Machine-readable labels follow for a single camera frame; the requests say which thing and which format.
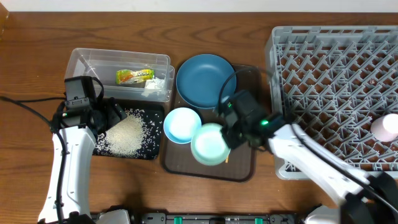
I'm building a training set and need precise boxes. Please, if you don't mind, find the green orange snack wrapper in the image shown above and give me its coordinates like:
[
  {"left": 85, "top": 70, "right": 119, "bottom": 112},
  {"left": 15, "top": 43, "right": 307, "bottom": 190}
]
[{"left": 116, "top": 69, "right": 155, "bottom": 85}]

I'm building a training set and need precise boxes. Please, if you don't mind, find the mint green bowl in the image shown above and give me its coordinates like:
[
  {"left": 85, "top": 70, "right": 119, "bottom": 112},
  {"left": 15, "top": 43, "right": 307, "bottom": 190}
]
[{"left": 190, "top": 123, "right": 231, "bottom": 166}]

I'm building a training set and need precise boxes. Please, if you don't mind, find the white rice pile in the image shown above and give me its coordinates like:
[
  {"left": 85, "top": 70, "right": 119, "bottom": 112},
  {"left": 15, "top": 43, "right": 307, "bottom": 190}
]
[{"left": 95, "top": 108, "right": 163, "bottom": 159}]

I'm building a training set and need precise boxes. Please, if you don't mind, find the dark blue plate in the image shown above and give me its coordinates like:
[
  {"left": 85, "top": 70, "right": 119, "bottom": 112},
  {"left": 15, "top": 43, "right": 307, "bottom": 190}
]
[{"left": 176, "top": 54, "right": 237, "bottom": 109}]

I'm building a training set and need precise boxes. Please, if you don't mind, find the light blue bowl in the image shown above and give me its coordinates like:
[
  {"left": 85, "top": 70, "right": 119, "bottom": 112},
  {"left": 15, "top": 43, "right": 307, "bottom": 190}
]
[{"left": 164, "top": 107, "right": 202, "bottom": 144}]

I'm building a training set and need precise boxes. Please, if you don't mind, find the white tissue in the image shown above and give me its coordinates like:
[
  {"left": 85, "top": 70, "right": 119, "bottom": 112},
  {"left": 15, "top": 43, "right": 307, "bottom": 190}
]
[{"left": 142, "top": 78, "right": 165, "bottom": 97}]

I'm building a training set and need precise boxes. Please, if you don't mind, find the pink white cup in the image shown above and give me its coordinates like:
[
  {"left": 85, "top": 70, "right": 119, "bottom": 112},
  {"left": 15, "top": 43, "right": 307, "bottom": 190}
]
[{"left": 371, "top": 113, "right": 398, "bottom": 142}]

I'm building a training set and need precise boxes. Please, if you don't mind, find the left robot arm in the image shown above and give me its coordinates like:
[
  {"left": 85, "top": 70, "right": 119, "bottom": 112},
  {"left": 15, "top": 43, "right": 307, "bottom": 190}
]
[{"left": 38, "top": 76, "right": 127, "bottom": 223}]

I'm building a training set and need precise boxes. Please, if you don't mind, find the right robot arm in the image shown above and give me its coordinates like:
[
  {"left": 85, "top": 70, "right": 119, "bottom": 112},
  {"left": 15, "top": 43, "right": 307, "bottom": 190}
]
[{"left": 216, "top": 90, "right": 397, "bottom": 223}]

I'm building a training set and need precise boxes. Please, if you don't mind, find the grey dishwasher rack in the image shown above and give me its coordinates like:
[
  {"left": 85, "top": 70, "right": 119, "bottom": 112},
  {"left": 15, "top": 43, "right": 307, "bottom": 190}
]
[{"left": 265, "top": 26, "right": 397, "bottom": 177}]

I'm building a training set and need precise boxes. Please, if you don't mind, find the clear plastic bin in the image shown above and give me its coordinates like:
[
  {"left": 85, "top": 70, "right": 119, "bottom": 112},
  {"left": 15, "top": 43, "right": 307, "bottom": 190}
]
[{"left": 65, "top": 48, "right": 175, "bottom": 102}]

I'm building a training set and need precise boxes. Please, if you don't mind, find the black plastic tray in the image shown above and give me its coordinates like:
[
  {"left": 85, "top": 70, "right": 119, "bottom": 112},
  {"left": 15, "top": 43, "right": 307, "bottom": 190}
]
[{"left": 92, "top": 101, "right": 165, "bottom": 161}]

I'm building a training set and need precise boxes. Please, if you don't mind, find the brown serving tray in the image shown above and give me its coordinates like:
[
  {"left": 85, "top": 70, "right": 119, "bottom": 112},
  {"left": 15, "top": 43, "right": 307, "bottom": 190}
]
[{"left": 160, "top": 64, "right": 261, "bottom": 182}]

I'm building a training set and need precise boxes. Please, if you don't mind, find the left black cable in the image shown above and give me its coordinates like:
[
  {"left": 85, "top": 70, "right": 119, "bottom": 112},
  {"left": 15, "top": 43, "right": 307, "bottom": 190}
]
[{"left": 0, "top": 95, "right": 68, "bottom": 224}]

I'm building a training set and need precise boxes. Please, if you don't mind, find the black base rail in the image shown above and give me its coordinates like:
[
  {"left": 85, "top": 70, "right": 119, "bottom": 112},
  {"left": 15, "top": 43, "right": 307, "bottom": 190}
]
[{"left": 93, "top": 212, "right": 308, "bottom": 224}]

